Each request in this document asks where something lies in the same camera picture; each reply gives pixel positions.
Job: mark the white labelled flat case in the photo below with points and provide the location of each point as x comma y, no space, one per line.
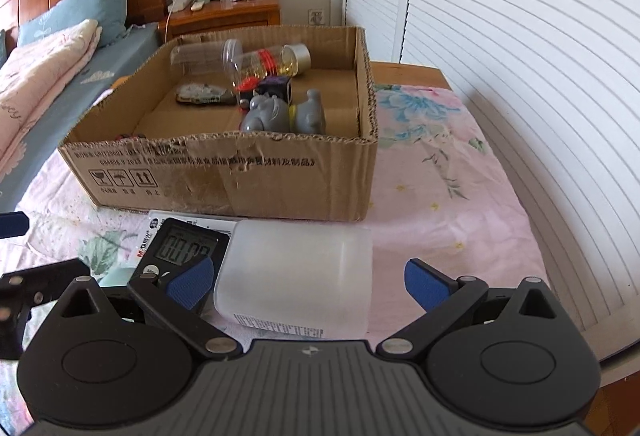
150,236

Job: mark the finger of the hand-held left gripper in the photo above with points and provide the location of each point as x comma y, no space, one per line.
12,224
45,278

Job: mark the black digital timer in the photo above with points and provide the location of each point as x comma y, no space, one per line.
185,246

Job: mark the black cube with red knobs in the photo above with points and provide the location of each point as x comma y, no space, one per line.
275,88

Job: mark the brown cardboard box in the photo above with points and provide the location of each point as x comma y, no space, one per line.
225,176

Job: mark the white translucent plastic bottle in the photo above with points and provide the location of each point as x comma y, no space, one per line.
300,276

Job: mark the clear plastic jar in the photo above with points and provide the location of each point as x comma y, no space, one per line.
200,58

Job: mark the mint green case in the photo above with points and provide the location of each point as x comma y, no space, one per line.
117,277

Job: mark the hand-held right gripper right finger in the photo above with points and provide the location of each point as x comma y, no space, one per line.
425,283

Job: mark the grey animal toy figure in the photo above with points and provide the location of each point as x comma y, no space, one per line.
265,115

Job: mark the pink floral tablecloth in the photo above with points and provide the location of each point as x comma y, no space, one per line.
450,196

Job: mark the bottle of golden capsules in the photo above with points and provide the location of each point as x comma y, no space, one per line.
275,60

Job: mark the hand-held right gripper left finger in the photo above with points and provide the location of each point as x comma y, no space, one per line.
192,283

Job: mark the blue bed sheet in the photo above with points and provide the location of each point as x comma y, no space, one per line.
115,60

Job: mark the wooden nightstand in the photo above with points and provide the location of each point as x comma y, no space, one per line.
225,18

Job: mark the blue-grey pillow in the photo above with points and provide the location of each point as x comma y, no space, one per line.
80,5

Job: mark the pink floral quilt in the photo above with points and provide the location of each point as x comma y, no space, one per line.
35,85

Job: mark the wall socket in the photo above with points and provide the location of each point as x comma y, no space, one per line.
315,16

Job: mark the correction tape dispenser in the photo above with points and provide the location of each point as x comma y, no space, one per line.
205,94

